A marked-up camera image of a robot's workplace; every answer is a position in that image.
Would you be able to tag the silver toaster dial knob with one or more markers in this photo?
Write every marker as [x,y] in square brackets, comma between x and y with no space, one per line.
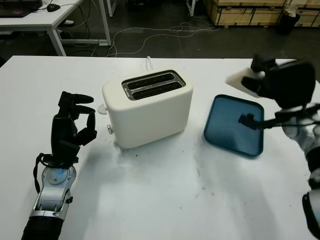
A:
[110,129]

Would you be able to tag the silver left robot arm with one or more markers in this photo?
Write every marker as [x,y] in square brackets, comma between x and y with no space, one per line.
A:
[50,197]

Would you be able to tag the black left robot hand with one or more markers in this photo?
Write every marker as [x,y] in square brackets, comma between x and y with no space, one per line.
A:
[62,130]

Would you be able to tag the blue plastic tray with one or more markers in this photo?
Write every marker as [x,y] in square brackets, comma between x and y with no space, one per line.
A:
[225,125]

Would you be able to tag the white office desk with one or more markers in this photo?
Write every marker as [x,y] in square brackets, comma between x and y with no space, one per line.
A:
[30,21]

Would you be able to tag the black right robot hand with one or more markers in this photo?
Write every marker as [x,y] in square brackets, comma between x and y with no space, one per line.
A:
[295,85]

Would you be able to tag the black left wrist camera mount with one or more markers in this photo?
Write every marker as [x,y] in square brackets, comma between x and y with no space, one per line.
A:
[68,155]

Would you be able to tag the white table frame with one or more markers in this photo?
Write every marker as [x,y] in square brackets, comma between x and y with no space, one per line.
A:
[111,7]

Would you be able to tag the black laptop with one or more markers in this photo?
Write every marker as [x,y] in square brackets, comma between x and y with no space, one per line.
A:
[17,8]

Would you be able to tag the cream white two-slot toaster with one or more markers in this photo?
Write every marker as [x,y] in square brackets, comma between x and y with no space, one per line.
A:
[150,120]

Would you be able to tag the crumpled beige paper trash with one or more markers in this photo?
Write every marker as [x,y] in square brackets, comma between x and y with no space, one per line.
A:
[288,12]

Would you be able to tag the black trash bin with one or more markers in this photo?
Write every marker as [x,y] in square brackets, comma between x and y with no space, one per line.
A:
[287,25]

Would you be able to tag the white shoe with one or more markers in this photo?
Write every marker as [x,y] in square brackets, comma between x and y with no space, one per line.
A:
[68,22]

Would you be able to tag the white toaster lever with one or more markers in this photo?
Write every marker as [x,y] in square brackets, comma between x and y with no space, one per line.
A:
[102,108]

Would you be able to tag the white bread slice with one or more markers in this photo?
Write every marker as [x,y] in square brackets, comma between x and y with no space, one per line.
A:
[237,80]

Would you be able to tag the black computer mouse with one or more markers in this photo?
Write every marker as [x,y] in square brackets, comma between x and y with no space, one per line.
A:
[53,7]

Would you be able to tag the plywood crate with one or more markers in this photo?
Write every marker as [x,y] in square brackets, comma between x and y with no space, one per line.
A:
[240,12]
[310,15]

